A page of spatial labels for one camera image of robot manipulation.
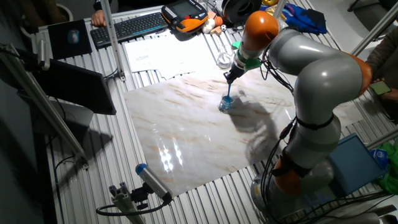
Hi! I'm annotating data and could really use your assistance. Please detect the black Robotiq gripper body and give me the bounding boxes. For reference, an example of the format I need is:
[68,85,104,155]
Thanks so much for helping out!
[227,60,248,81]

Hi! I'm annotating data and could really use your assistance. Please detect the blue plastic spoon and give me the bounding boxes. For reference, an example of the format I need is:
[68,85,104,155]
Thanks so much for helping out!
[224,82,233,104]

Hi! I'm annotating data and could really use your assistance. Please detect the bystander forearm in dark sleeve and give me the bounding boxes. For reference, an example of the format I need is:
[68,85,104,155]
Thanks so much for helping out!
[364,26,398,85]

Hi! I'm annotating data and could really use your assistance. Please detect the large empty glass beaker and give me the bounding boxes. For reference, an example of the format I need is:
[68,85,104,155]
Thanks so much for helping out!
[216,44,234,70]

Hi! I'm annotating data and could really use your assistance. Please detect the small beaker with blue liquid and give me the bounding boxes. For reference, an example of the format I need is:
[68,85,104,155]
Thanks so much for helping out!
[218,95,234,113]

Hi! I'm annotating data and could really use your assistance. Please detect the bystander hand by keyboard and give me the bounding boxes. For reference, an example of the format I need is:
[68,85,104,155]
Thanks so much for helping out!
[90,9,108,28]

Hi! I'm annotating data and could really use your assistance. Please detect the bystander hand holding phone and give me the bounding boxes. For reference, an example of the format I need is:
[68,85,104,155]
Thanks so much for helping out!
[373,77,398,102]

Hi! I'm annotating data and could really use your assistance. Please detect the white toy figure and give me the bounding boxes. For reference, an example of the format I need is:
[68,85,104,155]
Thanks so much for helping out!
[201,17,216,35]

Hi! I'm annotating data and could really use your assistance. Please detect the black filament spool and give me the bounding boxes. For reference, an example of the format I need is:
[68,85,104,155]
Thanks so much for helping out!
[221,0,263,26]

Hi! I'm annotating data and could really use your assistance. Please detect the marble pattern board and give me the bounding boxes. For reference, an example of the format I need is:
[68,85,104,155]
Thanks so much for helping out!
[123,68,365,198]

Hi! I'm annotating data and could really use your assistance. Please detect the white paper sheets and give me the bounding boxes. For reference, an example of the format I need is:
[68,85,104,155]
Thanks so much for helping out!
[123,30,219,80]

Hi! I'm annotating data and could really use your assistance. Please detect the gold foil box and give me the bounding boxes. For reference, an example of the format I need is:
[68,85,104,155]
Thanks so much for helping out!
[265,4,287,20]

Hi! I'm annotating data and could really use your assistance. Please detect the orange and black teach pendant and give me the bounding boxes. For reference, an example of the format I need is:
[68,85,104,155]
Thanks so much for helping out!
[160,0,210,34]

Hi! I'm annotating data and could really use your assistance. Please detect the blue cloth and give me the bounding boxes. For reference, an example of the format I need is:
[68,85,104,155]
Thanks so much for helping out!
[259,2,328,35]

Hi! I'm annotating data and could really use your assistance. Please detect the black computer keyboard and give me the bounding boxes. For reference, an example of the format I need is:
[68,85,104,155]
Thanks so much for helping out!
[90,11,170,50]

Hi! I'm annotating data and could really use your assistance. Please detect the green smartphone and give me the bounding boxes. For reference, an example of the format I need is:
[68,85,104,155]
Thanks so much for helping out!
[369,80,392,96]

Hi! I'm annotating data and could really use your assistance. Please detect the blue metal box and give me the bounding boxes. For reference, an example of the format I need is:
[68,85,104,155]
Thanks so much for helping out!
[325,133,387,197]

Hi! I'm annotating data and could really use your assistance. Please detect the black flat monitor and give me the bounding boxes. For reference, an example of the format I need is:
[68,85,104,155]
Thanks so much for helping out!
[30,58,118,116]

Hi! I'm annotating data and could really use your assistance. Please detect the grey computer mouse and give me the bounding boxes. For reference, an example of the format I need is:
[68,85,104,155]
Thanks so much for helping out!
[67,29,80,45]

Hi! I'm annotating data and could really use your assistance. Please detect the blue printed packet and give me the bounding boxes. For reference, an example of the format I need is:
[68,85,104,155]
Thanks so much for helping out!
[369,147,390,171]

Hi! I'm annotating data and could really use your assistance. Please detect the black mouse pad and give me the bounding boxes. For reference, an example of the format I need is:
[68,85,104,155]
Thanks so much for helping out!
[47,19,93,61]

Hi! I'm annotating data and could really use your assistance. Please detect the aluminium diagonal beam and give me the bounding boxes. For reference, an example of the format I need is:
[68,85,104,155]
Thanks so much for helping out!
[0,42,90,170]

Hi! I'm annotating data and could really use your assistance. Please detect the green cloth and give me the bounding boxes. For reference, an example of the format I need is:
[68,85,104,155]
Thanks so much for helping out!
[376,141,398,196]

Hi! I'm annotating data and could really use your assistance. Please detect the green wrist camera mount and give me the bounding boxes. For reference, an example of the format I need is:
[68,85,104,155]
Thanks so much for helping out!
[231,40,263,71]

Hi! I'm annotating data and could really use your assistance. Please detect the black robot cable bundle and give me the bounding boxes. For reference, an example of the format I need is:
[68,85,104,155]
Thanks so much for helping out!
[259,45,300,223]

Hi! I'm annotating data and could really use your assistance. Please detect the thin aluminium post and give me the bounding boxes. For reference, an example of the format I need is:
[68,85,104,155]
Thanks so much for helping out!
[272,0,288,19]

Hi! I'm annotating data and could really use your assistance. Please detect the aluminium upright post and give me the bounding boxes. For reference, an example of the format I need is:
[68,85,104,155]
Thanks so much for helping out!
[99,0,127,82]

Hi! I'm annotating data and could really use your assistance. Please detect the silver camera with blue end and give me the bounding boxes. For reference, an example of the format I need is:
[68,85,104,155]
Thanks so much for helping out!
[134,162,174,203]

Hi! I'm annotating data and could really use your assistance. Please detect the aluminium frame beam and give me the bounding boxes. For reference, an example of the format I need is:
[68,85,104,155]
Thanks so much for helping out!
[350,1,398,57]

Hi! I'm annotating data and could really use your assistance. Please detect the grey camera mounting bracket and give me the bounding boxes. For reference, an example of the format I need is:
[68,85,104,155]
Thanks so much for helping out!
[108,181,150,224]

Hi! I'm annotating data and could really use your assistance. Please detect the short aluminium rail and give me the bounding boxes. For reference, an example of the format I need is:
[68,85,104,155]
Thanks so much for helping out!
[364,126,398,151]

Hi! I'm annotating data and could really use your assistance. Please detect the black camera cable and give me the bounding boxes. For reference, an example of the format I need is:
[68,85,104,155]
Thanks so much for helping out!
[95,198,172,217]

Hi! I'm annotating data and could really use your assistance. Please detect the silver camera on beam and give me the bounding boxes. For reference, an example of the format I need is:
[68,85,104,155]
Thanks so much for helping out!
[37,38,51,72]

